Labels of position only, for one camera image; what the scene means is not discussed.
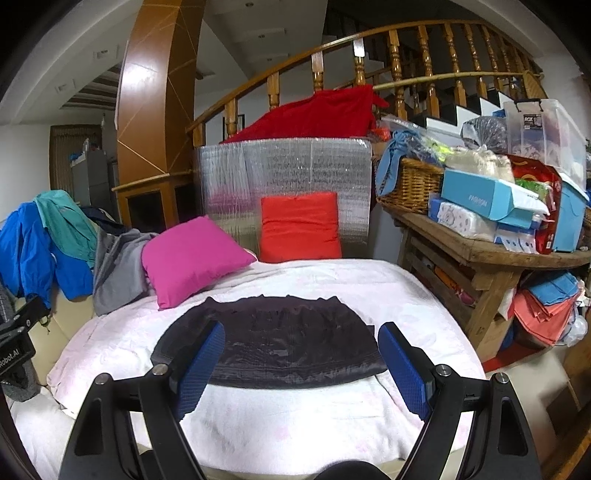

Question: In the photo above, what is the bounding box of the white filled plastic bag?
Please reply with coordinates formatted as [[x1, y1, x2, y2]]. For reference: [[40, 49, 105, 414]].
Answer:
[[445, 145, 515, 183]]

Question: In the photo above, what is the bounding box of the rustic wooden table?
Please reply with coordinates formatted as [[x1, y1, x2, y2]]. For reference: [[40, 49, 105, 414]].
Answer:
[[381, 198, 591, 365]]

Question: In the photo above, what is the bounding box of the navy garment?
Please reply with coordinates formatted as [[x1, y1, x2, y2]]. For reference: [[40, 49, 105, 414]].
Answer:
[[83, 207, 131, 234]]

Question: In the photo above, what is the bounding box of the light blue cardboard box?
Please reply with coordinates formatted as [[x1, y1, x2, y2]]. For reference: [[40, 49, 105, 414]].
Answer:
[[441, 168, 550, 222]]

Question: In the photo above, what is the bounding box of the red cloth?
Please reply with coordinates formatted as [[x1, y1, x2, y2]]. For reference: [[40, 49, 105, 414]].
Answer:
[[222, 84, 389, 144]]

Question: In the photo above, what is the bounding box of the red-orange pillow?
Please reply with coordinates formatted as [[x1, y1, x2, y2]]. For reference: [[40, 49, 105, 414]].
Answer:
[[259, 191, 343, 263]]

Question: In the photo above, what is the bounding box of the clear plastic storage bin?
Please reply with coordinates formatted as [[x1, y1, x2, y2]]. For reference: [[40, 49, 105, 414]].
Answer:
[[502, 98, 589, 190]]

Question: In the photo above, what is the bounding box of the grey garment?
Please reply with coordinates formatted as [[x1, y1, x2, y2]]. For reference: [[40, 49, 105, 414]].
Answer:
[[92, 228, 160, 317]]

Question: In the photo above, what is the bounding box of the cream sofa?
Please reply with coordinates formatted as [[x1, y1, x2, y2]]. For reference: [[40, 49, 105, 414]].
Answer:
[[9, 291, 153, 480]]

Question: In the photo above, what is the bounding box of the grey cabinet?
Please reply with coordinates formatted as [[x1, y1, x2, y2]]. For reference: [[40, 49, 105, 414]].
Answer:
[[69, 148, 116, 208]]

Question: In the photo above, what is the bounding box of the dark plastic bag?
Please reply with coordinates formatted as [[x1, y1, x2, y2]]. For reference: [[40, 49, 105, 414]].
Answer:
[[461, 115, 509, 153]]

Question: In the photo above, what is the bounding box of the silver foil insulation panel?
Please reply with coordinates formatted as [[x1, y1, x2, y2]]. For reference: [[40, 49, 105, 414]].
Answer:
[[193, 137, 374, 259]]

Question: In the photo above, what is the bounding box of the dark purple jacket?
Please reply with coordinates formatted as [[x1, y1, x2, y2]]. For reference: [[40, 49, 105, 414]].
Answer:
[[150, 295, 389, 389]]

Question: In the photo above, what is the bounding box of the wicker basket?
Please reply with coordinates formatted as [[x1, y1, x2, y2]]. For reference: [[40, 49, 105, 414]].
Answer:
[[375, 154, 446, 215]]

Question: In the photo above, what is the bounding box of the blue plastic bin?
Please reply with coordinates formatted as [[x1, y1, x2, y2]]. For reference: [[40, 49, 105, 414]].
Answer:
[[551, 178, 591, 254]]

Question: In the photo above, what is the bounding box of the blue cloth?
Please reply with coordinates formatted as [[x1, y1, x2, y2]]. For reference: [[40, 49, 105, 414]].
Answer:
[[376, 129, 444, 197]]

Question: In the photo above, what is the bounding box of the blue jacket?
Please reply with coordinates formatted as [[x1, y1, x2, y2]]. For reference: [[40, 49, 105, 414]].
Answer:
[[0, 200, 95, 310]]

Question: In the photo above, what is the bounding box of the teal jacket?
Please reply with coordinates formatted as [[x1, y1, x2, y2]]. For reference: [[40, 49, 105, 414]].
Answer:
[[34, 190, 100, 271]]

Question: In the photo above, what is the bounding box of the pink pillow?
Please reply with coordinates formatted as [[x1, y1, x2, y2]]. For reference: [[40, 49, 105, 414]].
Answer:
[[141, 215, 258, 311]]

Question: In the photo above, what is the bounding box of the stack of blue cloths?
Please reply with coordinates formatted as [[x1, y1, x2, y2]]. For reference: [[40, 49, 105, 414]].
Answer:
[[526, 270, 580, 308]]

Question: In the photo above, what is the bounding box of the white tissue pack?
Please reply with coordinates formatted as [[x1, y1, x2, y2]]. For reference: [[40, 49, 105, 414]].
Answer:
[[427, 194, 499, 241]]

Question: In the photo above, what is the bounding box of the wooden column cabinet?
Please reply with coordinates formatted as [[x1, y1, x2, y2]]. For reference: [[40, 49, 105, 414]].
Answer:
[[111, 0, 208, 234]]

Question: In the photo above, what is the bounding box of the wooden stair railing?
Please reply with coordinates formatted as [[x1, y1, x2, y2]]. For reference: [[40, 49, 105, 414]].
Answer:
[[187, 18, 548, 148]]

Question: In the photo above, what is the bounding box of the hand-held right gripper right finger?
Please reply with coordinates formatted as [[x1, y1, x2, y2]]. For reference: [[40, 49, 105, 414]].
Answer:
[[378, 322, 543, 480]]

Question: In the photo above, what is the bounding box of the stack of coral cloths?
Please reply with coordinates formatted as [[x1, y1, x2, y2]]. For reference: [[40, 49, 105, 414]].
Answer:
[[512, 288, 578, 347]]

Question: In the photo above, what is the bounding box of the white blanket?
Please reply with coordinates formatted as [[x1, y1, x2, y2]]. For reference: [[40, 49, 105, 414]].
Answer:
[[46, 258, 488, 462]]

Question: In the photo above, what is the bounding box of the red snack bag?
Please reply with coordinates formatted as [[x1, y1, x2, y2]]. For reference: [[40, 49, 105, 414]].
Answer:
[[508, 154, 564, 254]]

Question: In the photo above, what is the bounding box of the red floor mat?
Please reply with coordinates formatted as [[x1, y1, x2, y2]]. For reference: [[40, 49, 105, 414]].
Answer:
[[482, 351, 522, 372]]

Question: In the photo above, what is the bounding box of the staircase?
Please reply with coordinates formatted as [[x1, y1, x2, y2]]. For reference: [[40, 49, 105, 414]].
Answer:
[[323, 34, 525, 132]]

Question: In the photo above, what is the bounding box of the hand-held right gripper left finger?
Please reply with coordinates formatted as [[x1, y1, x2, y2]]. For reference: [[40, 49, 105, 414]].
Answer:
[[58, 320, 227, 480]]

